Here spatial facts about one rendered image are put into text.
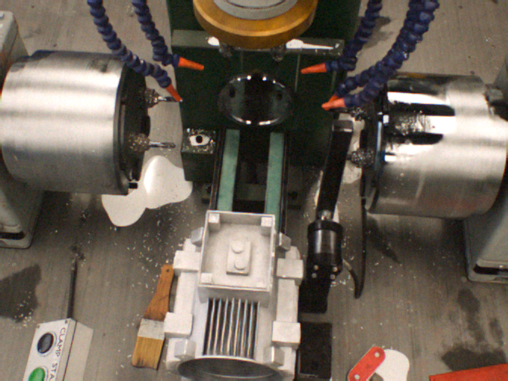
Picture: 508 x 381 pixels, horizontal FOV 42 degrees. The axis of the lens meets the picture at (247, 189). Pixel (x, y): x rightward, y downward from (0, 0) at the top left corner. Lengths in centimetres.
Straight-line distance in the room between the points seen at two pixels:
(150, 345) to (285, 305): 35
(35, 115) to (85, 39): 61
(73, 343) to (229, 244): 26
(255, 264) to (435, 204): 33
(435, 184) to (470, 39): 71
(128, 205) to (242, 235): 46
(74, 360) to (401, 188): 56
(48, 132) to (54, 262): 34
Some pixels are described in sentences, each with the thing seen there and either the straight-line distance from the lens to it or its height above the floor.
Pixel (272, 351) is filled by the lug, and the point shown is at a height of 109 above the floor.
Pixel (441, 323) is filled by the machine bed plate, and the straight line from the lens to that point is 131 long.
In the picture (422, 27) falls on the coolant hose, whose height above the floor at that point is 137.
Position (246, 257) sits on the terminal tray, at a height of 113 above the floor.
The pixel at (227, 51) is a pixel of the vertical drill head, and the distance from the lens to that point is 98.
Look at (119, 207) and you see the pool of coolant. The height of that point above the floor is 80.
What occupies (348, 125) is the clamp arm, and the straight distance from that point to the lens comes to 93.
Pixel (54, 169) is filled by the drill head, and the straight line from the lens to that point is 113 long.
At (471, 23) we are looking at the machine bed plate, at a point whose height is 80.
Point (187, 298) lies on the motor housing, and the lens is 99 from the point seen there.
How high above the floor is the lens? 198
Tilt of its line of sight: 58 degrees down
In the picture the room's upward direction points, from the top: straight up
